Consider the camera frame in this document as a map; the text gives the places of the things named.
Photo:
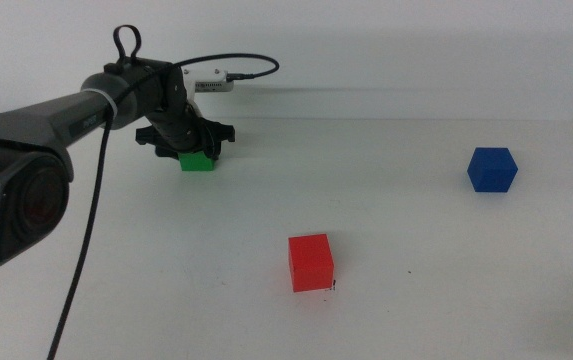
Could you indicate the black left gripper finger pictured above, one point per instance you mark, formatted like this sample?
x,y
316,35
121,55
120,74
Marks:
x,y
216,152
168,152

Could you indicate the green cube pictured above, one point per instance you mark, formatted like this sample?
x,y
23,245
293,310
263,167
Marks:
x,y
197,163

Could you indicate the red cube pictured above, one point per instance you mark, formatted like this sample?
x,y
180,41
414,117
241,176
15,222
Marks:
x,y
311,262

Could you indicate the white zip tie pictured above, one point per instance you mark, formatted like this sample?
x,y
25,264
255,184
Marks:
x,y
108,102

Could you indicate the blue cube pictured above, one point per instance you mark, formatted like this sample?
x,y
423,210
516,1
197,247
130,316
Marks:
x,y
492,171

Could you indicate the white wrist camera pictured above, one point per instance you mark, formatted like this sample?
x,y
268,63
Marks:
x,y
211,82

